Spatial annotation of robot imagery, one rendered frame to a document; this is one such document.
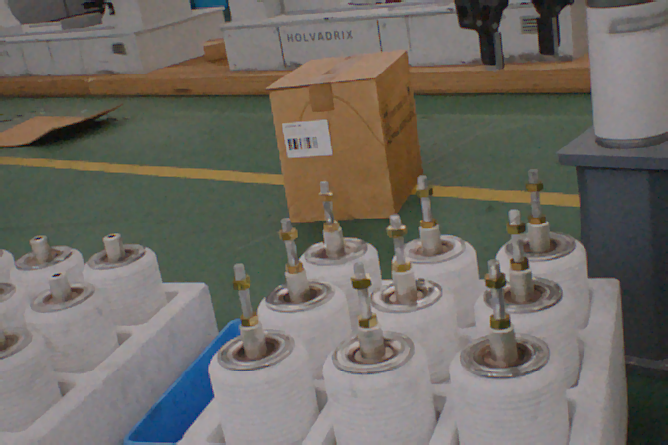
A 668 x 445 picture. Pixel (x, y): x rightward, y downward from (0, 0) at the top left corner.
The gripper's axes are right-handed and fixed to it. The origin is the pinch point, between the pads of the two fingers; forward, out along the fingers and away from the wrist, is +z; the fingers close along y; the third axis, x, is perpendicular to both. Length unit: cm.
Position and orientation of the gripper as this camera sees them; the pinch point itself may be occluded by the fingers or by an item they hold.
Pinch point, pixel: (521, 49)
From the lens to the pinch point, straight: 93.8
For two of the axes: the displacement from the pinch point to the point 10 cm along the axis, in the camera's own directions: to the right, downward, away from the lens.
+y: -8.7, 3.0, -4.0
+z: 1.6, 9.3, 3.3
